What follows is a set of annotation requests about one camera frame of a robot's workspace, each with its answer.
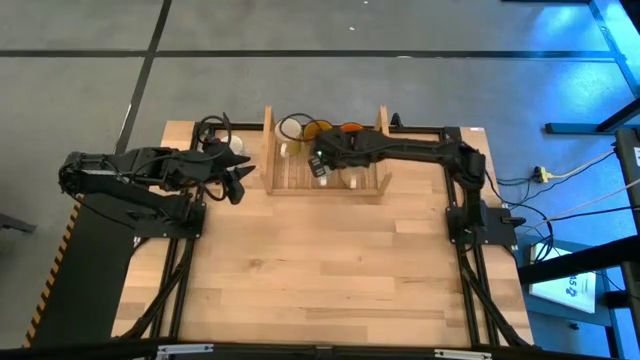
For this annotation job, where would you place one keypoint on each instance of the orange-red mug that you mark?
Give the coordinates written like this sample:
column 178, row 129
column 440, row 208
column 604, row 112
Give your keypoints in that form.
column 351, row 127

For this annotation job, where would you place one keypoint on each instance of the black aluminium table frame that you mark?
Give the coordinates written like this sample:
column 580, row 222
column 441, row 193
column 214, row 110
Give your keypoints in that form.
column 452, row 134

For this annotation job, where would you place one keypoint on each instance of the wooden mug rack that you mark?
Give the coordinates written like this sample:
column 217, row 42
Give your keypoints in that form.
column 295, row 175

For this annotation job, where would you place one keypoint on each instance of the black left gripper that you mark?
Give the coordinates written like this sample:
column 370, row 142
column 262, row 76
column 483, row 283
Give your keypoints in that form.
column 217, row 165

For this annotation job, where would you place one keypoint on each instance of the yellow power plug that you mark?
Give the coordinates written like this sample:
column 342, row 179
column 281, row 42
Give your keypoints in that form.
column 542, row 175

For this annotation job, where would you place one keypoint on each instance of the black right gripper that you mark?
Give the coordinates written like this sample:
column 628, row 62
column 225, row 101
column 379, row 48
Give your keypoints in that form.
column 340, row 150

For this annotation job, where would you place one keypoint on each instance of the black equipment stand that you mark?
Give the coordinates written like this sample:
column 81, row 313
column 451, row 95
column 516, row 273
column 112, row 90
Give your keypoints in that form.
column 629, row 165

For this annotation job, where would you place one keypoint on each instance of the silver bracket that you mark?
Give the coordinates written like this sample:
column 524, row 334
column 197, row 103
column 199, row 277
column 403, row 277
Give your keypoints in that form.
column 185, row 349
column 462, row 354

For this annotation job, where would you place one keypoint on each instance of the black hazard-striped panel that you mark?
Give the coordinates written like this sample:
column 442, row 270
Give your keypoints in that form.
column 85, row 280

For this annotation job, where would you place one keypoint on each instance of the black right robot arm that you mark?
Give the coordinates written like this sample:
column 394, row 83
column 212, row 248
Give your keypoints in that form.
column 415, row 148

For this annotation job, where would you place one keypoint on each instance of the white sign board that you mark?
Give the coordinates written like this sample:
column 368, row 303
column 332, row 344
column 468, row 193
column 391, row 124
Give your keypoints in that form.
column 560, row 285

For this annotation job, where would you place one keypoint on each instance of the black floor stand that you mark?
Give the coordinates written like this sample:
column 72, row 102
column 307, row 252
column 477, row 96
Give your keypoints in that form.
column 575, row 128

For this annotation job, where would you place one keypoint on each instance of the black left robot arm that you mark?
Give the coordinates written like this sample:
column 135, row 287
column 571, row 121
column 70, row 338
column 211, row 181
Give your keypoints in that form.
column 125, row 170

